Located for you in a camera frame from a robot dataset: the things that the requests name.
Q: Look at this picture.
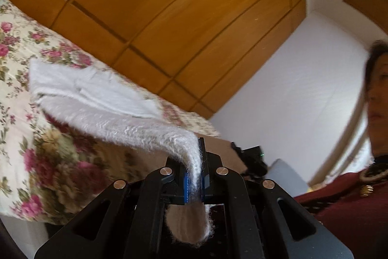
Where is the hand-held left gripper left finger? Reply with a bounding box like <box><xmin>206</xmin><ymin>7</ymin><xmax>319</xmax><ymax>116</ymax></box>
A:
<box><xmin>34</xmin><ymin>138</ymin><xmax>201</xmax><ymax>259</ymax></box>

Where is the pale grey cushion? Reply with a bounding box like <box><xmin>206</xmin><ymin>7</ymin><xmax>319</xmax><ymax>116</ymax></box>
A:
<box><xmin>266</xmin><ymin>158</ymin><xmax>310</xmax><ymax>199</ymax></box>

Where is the white knit sweater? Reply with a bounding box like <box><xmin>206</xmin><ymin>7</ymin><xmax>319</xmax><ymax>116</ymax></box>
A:
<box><xmin>28</xmin><ymin>58</ymin><xmax>216</xmax><ymax>246</ymax></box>

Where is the beaded necklace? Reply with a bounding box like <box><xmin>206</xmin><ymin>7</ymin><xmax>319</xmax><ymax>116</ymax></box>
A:
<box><xmin>358</xmin><ymin>162</ymin><xmax>388</xmax><ymax>198</ymax></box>

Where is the wooden wardrobe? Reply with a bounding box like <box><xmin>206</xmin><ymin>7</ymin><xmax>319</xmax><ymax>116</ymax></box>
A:
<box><xmin>0</xmin><ymin>0</ymin><xmax>307</xmax><ymax>120</ymax></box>

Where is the person's dark red sweater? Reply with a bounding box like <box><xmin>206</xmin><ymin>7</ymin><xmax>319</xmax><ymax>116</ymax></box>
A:
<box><xmin>293</xmin><ymin>156</ymin><xmax>388</xmax><ymax>259</ymax></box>

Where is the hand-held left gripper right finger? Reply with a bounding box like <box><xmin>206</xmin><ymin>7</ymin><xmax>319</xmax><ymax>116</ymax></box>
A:
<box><xmin>198</xmin><ymin>138</ymin><xmax>355</xmax><ymax>259</ymax></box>

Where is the person's head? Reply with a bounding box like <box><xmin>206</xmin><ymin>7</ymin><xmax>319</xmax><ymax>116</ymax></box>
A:
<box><xmin>364</xmin><ymin>39</ymin><xmax>388</xmax><ymax>160</ymax></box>

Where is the floral bedspread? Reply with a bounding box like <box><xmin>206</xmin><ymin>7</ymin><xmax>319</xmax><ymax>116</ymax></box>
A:
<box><xmin>0</xmin><ymin>0</ymin><xmax>222</xmax><ymax>226</ymax></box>

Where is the white bed base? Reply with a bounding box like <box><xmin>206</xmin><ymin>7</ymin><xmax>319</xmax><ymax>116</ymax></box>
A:
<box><xmin>0</xmin><ymin>213</ymin><xmax>50</xmax><ymax>250</ymax></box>

